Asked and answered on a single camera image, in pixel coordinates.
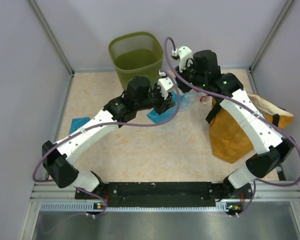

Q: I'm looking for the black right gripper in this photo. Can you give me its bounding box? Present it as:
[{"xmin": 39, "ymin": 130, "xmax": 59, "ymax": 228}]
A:
[{"xmin": 173, "ymin": 60, "xmax": 206, "ymax": 95}]

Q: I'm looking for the blue plastic trash bag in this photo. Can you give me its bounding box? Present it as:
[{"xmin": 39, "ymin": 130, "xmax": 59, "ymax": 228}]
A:
[{"xmin": 146, "ymin": 90, "xmax": 206, "ymax": 124}]

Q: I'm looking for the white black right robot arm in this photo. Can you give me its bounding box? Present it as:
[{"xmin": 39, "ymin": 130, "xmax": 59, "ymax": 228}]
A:
[{"xmin": 171, "ymin": 46, "xmax": 294, "ymax": 198}]

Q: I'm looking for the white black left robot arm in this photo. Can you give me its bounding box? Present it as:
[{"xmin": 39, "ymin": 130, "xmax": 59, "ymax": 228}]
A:
[{"xmin": 42, "ymin": 76, "xmax": 175, "ymax": 199}]

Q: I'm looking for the olive green plastic trash bin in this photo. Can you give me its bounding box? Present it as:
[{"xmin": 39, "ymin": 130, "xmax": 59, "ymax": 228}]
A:
[{"xmin": 108, "ymin": 31, "xmax": 164, "ymax": 90}]

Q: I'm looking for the folded blue trash bag roll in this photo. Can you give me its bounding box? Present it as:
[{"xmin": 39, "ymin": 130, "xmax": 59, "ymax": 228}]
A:
[{"xmin": 69, "ymin": 117, "xmax": 91, "ymax": 135}]

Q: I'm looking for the yellow canvas tote bag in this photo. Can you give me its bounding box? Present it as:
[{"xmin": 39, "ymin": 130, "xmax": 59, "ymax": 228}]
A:
[{"xmin": 209, "ymin": 93, "xmax": 295, "ymax": 164}]

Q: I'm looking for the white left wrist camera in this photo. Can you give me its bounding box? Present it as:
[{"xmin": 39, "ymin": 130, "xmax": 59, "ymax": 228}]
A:
[{"xmin": 157, "ymin": 71, "xmax": 174, "ymax": 100}]

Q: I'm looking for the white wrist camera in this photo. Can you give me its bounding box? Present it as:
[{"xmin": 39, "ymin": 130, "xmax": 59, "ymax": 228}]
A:
[
  {"xmin": 157, "ymin": 71, "xmax": 174, "ymax": 100},
  {"xmin": 171, "ymin": 46, "xmax": 194, "ymax": 73}
]

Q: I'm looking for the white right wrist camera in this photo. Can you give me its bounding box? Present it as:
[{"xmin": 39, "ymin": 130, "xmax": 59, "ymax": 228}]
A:
[{"xmin": 171, "ymin": 46, "xmax": 194, "ymax": 73}]

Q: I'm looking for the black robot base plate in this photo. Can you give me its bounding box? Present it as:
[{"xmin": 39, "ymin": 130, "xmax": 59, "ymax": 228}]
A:
[{"xmin": 74, "ymin": 181, "xmax": 253, "ymax": 208}]

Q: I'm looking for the grey slotted cable duct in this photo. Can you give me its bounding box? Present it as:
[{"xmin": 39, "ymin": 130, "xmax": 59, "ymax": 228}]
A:
[{"xmin": 40, "ymin": 201, "xmax": 243, "ymax": 213}]

